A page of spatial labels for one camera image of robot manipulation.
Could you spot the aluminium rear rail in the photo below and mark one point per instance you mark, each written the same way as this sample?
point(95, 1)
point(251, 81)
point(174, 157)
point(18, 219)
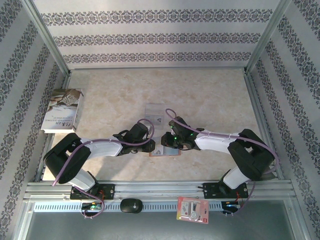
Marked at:
point(157, 68)

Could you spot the aluminium mounting rail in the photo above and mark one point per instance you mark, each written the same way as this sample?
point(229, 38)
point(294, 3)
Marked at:
point(160, 190)

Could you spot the white paperback book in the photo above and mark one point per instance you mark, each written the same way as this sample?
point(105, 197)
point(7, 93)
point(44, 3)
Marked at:
point(62, 107)

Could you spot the silver credit card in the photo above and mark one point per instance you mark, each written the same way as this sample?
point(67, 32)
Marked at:
point(153, 122)
point(158, 151)

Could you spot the aluminium frame post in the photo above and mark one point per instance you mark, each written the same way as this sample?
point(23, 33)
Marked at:
point(47, 37)
point(267, 37)

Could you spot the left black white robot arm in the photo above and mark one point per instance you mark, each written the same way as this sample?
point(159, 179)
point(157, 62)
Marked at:
point(67, 160)

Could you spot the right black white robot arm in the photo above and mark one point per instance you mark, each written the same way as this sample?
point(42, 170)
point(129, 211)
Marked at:
point(252, 157)

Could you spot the black computer mouse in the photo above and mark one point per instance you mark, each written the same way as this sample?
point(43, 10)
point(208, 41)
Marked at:
point(130, 206)

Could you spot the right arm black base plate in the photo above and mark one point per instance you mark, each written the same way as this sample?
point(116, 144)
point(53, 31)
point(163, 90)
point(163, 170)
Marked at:
point(210, 191)

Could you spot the clear plastic card tray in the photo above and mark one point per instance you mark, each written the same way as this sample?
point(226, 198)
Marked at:
point(154, 108)

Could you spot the aluminium side rail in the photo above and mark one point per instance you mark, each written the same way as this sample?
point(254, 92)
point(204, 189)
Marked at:
point(256, 100)
point(65, 82)

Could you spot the grey metal shelf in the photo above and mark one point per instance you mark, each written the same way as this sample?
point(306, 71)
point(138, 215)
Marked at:
point(150, 227)

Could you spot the tan leather card holder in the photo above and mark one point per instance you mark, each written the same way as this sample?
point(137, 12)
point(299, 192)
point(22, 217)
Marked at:
point(172, 152)

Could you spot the red USB blister pack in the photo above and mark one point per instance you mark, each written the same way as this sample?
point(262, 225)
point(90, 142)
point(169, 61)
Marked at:
point(192, 210)

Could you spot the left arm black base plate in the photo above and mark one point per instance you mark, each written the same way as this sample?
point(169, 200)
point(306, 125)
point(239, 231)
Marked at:
point(110, 191)

